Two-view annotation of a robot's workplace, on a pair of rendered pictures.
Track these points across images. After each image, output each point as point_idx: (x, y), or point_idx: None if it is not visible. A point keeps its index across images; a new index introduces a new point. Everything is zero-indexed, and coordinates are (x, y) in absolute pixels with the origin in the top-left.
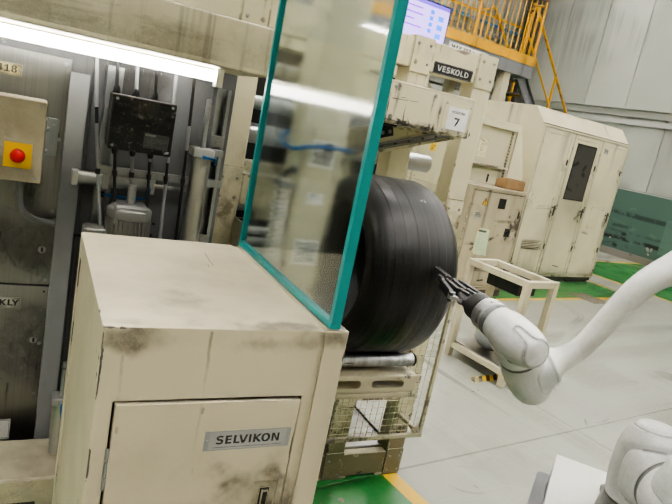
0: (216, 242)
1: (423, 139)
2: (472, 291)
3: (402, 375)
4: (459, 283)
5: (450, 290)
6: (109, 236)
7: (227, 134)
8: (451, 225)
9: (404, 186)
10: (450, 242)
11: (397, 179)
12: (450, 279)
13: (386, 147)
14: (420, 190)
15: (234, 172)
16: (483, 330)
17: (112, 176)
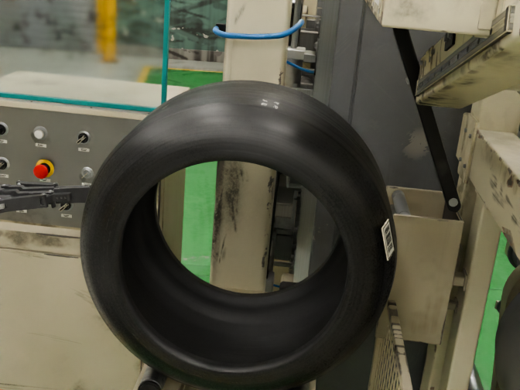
0: None
1: (467, 51)
2: (5, 190)
3: (134, 388)
4: (35, 191)
5: (24, 182)
6: (179, 90)
7: (335, 39)
8: (124, 146)
9: (205, 90)
10: (103, 164)
11: (240, 88)
12: (54, 191)
13: (443, 73)
14: (194, 97)
15: (471, 126)
16: None
17: (302, 78)
